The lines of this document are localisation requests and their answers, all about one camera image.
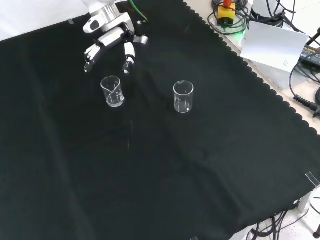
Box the green cable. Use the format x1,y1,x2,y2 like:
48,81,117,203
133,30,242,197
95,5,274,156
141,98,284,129
128,0,151,25

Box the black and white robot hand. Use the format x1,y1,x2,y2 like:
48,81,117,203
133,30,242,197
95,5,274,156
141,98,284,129
83,14,149,75

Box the black hanging cable bundle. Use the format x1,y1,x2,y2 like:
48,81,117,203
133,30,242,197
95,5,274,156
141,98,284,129
246,209,302,240

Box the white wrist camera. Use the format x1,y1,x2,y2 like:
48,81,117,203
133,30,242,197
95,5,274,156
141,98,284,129
83,17,102,34

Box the pale board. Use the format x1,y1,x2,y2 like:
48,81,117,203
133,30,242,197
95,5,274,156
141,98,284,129
239,20,310,75

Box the black bench cloth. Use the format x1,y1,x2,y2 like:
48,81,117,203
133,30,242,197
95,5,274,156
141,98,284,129
0,0,320,240

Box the black ribbed cable plug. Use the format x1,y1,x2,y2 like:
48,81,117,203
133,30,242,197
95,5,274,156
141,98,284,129
293,94,320,119

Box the yellow stop button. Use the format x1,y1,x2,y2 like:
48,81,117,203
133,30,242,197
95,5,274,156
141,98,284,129
216,0,237,26

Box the black power adapter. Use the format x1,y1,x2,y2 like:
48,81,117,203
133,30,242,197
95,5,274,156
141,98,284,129
299,42,320,70

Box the clear glass beaker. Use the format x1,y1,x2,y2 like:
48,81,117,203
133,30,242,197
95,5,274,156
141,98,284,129
172,79,195,114
100,75,125,108

